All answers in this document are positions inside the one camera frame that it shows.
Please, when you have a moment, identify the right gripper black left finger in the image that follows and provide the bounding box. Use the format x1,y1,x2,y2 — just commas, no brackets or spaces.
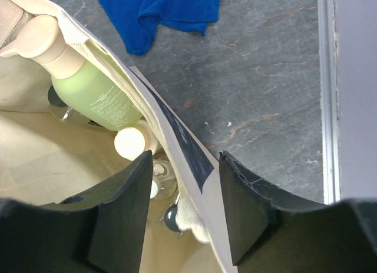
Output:
1,151,153,272

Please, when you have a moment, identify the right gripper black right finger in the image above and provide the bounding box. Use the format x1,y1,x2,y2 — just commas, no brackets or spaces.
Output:
219,152,376,272

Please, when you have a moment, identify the clear square bottle back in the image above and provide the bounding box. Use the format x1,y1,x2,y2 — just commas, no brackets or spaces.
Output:
158,194,183,239

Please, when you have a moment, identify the silver round bottle white cap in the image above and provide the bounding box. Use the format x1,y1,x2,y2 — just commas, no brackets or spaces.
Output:
150,159,177,200

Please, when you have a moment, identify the beige jar wide lid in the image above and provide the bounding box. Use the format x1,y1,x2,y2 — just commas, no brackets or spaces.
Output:
114,119,161,161

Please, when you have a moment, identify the beige canvas tote bag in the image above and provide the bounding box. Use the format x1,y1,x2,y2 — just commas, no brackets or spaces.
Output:
1,0,237,272

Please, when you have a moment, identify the green bottle beige flip cap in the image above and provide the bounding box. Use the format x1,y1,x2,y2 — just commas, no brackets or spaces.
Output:
1,15,142,131

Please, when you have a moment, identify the blue cloth behind bag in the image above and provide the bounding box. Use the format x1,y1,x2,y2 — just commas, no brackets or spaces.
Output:
98,0,221,56

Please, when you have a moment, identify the aluminium front rail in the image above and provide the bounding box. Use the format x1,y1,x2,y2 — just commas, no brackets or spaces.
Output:
318,0,340,204

